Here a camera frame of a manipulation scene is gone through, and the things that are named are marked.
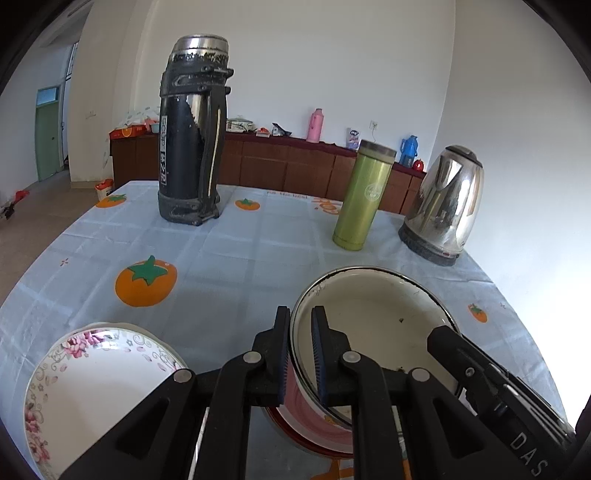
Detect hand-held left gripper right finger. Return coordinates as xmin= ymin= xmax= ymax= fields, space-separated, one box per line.
xmin=310 ymin=305 xmax=513 ymax=480

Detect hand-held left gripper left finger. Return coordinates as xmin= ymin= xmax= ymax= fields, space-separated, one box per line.
xmin=58 ymin=305 xmax=291 ymax=480

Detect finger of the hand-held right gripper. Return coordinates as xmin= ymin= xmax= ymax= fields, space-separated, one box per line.
xmin=427 ymin=325 xmax=509 ymax=414

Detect white enamel bowl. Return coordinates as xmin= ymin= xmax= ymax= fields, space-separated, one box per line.
xmin=290 ymin=266 xmax=463 ymax=432

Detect pink floral white plate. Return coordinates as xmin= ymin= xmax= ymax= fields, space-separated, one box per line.
xmin=23 ymin=325 xmax=190 ymax=480

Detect black kettle base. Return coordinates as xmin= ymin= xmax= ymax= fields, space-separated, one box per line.
xmin=398 ymin=224 xmax=462 ymax=267

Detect stainless steel electric kettle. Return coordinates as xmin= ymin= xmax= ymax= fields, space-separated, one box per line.
xmin=399 ymin=145 xmax=485 ymax=259

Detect green tumbler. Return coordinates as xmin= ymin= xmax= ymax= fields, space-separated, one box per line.
xmin=332 ymin=139 xmax=398 ymax=251

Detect brown wooden low cabinet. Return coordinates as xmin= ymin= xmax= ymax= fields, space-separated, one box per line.
xmin=110 ymin=131 xmax=428 ymax=215

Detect blue thermos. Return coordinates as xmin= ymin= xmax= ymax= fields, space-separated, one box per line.
xmin=399 ymin=135 xmax=419 ymax=168

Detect pink thermos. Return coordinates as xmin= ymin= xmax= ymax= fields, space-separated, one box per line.
xmin=306 ymin=108 xmax=324 ymax=143

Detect black steel thermos flask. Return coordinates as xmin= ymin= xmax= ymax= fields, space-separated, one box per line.
xmin=157 ymin=34 xmax=235 ymax=227

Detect clear plastic bags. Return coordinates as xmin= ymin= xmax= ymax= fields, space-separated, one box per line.
xmin=115 ymin=106 xmax=161 ymax=130

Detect green door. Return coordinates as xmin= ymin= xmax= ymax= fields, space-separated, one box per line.
xmin=36 ymin=87 xmax=62 ymax=182

